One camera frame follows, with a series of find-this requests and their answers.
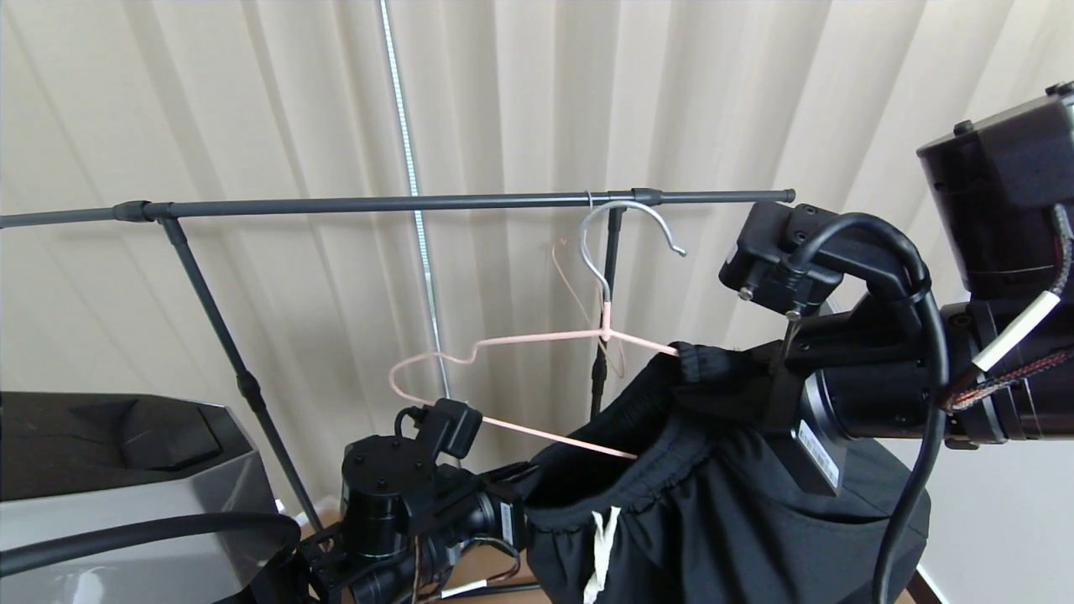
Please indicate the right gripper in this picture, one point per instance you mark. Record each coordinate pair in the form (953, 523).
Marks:
(873, 386)

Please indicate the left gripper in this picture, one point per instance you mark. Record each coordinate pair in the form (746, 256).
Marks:
(495, 520)

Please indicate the pink clothes hanger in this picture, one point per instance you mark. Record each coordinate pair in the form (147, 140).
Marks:
(605, 319)
(560, 243)

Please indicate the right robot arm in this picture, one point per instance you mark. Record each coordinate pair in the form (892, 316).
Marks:
(998, 193)

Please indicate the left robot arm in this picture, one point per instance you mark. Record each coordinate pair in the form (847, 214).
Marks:
(126, 503)

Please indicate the black clothes rack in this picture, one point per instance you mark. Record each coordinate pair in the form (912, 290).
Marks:
(336, 204)

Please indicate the beige curtain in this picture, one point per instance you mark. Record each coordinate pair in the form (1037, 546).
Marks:
(252, 101)

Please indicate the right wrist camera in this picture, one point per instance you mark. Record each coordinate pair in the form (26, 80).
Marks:
(772, 252)

